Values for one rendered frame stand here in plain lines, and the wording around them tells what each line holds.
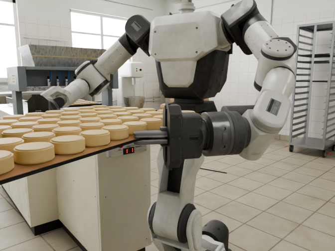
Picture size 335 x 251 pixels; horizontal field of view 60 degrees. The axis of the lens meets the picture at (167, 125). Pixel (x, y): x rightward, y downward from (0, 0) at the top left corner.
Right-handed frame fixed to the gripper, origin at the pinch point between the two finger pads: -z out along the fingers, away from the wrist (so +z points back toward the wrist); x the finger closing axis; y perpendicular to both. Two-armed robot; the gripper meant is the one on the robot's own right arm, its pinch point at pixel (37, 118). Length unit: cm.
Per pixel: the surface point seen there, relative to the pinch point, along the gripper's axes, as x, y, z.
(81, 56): 26, 9, 141
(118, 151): -27, 28, 65
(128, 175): -43, 33, 70
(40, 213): -83, -23, 121
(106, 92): -2, 27, 157
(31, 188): -64, -27, 119
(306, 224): -99, 170, 86
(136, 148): -28, 38, 69
